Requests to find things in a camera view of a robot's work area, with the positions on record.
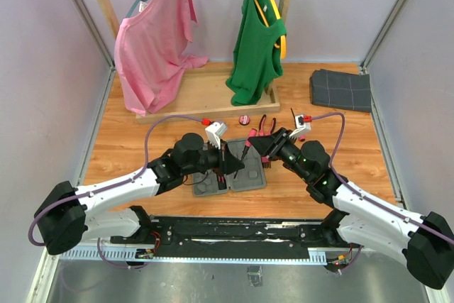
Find pink black utility knife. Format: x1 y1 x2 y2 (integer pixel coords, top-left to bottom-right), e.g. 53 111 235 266
217 175 228 190

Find yellow clothes hanger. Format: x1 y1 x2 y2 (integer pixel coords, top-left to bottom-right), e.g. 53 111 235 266
233 0 287 62

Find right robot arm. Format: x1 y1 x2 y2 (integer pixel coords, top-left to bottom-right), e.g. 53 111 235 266
248 128 453 290

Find green tank top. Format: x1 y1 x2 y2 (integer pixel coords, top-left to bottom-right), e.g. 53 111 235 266
226 0 287 107

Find pink black pliers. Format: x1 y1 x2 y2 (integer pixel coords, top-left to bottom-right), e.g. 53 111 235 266
258 114 277 137

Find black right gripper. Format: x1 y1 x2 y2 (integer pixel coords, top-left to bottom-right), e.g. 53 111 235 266
248 127 311 182

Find folded grey checked cloth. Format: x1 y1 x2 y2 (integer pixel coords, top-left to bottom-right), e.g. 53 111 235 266
309 69 372 113

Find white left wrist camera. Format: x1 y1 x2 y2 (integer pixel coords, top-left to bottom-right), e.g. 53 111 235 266
201 119 228 149

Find pink hex key set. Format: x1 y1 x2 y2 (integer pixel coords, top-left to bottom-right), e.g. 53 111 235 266
261 156 272 169

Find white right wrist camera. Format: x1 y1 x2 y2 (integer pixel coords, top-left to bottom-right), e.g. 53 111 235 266
289 114 312 141

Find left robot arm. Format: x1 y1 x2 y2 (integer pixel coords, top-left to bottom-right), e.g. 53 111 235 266
31 133 245 255

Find wooden clothes rack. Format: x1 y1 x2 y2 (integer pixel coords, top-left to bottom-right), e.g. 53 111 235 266
97 0 290 124

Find red black tape roll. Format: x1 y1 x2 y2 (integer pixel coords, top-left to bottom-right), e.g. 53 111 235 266
238 115 250 126

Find pink t-shirt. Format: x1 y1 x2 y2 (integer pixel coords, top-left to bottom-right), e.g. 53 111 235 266
114 0 209 116

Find pink black screwdriver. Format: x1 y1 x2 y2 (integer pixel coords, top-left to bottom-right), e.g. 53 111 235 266
290 109 311 142
240 128 258 161

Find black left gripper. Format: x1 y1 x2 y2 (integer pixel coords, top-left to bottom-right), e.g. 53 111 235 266
183 138 245 177

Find grey plastic tool case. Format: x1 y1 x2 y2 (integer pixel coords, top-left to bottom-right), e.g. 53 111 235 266
189 147 267 197

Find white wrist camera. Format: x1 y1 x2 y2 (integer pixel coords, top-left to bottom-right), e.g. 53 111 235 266
289 114 312 141
201 119 228 149

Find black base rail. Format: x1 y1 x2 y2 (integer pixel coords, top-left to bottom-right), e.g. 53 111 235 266
110 216 349 261

